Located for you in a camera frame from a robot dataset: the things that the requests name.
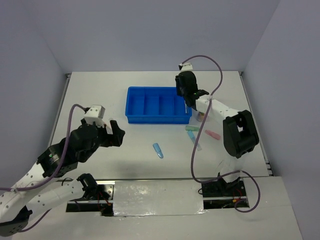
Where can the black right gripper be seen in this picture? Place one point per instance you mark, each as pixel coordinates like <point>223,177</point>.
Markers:
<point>178,91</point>

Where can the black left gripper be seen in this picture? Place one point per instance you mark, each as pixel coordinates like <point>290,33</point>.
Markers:
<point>115,139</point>

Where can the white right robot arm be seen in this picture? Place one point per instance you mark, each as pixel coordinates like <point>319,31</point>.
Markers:
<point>239,133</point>

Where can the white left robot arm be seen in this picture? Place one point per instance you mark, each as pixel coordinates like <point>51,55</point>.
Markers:
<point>26,199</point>

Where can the pink capped glue stick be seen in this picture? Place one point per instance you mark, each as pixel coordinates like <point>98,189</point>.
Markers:
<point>200,117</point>

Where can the green highlighter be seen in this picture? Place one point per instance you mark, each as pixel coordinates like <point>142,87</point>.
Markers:
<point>192,128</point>

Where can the blue compartment tray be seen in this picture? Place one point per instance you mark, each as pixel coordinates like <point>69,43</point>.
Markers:
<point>155,105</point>

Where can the pink highlighter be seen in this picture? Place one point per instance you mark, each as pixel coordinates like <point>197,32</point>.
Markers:
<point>213,134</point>

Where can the light blue highlighter right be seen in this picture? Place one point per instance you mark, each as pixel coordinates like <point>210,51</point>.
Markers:
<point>193,139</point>

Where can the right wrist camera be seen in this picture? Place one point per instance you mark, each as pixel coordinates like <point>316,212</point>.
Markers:
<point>185,67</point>

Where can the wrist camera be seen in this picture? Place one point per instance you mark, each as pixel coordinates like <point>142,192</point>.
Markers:
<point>95,115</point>
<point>185,67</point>

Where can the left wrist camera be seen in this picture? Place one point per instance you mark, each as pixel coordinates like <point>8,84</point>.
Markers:
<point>95,115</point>

